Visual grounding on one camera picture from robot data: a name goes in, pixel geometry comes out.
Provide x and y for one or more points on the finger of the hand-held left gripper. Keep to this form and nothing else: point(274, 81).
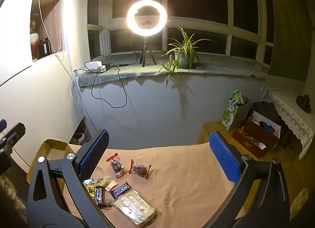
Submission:
point(2, 124)
point(13, 133)

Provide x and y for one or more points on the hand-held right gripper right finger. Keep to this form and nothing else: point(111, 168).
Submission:
point(226, 159)

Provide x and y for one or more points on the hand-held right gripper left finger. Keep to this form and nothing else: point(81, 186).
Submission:
point(94, 154)

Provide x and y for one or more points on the pink candy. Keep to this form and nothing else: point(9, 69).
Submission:
point(112, 185)

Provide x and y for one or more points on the yellow candy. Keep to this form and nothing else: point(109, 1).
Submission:
point(91, 190)

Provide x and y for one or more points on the brown cardboard box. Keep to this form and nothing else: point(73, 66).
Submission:
point(55, 149)

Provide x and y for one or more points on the dark chocolate bar blue lettering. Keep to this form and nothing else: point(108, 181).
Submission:
point(99, 196)

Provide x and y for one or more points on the brown chocolate bar white label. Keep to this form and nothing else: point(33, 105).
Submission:
point(120, 189)

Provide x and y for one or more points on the large clear cracker packet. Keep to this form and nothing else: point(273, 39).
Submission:
point(134, 208)

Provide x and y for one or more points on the red-edged packet with circle print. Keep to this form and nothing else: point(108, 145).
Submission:
point(115, 164)

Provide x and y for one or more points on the dark low shelf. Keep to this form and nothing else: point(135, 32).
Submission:
point(81, 129)

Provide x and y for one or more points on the teal wrapped candy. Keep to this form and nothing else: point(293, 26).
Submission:
point(88, 181)

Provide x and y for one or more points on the clear wrapped green candy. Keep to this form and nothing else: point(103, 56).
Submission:
point(103, 181)

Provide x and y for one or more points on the beige knitted cloth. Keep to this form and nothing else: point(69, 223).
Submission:
point(9, 193)

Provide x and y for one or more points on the red-brown open box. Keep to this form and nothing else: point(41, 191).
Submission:
point(260, 137)

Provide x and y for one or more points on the green gift bag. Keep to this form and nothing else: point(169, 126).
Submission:
point(230, 114)

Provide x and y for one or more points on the red-edged clear snack packet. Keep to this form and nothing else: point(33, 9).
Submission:
point(141, 170)

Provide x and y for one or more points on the small round wrapped chocolate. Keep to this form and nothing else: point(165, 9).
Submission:
point(108, 203)

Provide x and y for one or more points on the black bag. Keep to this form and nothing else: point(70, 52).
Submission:
point(265, 108)

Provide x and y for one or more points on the lace-covered side table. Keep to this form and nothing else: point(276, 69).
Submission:
point(290, 112)

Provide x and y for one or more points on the dark bottle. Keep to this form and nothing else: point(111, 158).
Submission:
point(41, 49)
point(48, 45)

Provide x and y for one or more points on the red and white vase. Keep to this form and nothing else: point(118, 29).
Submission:
point(34, 43)

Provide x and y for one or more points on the white power device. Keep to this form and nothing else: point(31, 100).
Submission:
point(94, 66)

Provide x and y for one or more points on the grey windowsill blanket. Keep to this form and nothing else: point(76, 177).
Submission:
point(221, 68)

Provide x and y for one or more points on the dark figurine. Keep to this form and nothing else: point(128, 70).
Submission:
point(304, 102)

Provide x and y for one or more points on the grey plant pot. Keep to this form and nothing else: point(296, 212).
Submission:
point(184, 60)

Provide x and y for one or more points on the black tripod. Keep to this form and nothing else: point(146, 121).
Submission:
point(144, 53)

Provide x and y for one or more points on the green spider plant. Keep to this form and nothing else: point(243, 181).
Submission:
point(183, 43)

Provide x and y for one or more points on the dark brown curtain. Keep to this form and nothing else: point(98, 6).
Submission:
point(288, 33)

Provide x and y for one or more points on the white window frame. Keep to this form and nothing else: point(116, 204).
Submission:
point(231, 33)

